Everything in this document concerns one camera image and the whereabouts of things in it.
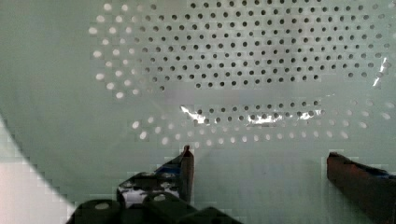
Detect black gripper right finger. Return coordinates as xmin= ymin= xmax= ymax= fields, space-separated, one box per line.
xmin=326 ymin=152 xmax=396 ymax=224

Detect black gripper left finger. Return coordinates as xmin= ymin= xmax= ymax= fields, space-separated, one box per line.
xmin=117 ymin=145 xmax=194 ymax=207

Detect mint green plastic strainer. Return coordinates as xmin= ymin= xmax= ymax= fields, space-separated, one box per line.
xmin=1 ymin=0 xmax=395 ymax=224

